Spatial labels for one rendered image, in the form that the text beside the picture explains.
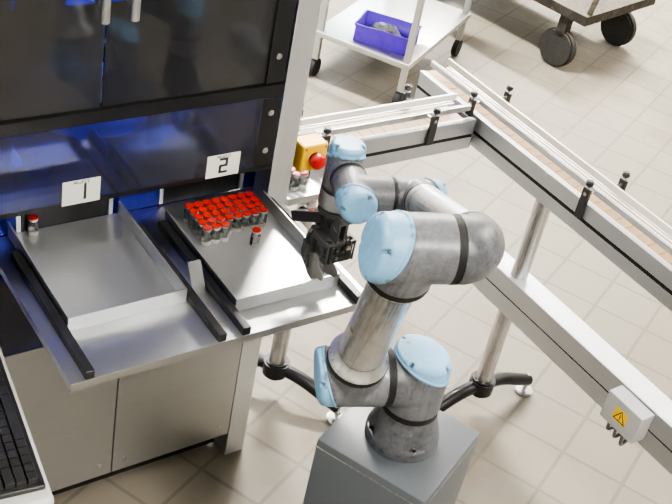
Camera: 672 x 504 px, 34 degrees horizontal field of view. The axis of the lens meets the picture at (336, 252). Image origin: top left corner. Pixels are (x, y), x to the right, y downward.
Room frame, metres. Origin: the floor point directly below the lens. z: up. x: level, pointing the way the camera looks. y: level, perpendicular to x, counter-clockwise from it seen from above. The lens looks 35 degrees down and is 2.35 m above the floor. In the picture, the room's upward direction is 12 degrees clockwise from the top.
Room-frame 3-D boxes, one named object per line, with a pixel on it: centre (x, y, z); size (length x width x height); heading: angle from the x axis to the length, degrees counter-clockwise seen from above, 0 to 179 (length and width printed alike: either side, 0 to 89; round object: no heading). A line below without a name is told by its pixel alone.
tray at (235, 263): (1.98, 0.19, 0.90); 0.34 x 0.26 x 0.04; 40
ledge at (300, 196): (2.32, 0.14, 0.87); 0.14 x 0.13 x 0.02; 40
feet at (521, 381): (2.60, -0.53, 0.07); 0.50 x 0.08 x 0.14; 130
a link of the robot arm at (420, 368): (1.60, -0.20, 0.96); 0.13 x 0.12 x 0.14; 108
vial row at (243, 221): (2.04, 0.25, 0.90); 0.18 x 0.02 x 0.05; 130
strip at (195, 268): (1.78, 0.25, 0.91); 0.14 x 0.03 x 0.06; 39
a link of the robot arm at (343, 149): (1.88, 0.02, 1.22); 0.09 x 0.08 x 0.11; 18
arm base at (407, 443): (1.60, -0.21, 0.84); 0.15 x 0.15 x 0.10
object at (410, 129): (2.57, -0.01, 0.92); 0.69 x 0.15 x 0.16; 130
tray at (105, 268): (1.81, 0.49, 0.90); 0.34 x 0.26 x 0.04; 40
